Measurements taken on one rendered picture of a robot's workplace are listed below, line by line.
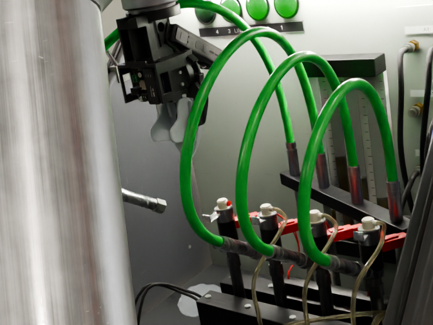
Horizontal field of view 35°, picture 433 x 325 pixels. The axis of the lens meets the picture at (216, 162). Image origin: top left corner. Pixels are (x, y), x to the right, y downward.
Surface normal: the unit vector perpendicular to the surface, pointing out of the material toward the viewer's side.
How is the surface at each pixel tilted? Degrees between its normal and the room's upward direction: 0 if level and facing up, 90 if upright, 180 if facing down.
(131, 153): 90
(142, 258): 90
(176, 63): 90
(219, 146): 90
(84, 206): 71
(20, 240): 62
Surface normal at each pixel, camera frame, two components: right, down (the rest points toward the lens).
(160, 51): 0.78, 0.07
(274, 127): -0.61, 0.36
